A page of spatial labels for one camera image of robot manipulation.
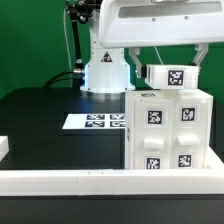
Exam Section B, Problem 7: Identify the white L-shaped obstacle fence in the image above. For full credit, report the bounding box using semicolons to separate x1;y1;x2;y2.
0;151;224;196

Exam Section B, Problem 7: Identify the white base tag plate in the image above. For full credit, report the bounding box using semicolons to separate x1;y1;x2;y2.
63;113;125;130

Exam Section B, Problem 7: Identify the white cabinet top block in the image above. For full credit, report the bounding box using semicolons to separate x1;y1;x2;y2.
145;65;200;90

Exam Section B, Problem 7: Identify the white cabinet body box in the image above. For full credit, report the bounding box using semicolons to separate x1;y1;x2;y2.
125;89;213;169

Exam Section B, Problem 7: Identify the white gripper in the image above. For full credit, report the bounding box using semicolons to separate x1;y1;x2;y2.
99;0;224;78

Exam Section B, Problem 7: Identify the black cable bundle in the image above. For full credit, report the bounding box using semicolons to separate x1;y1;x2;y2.
43;70;83;89

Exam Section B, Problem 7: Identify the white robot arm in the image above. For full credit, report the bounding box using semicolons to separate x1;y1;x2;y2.
82;0;224;93

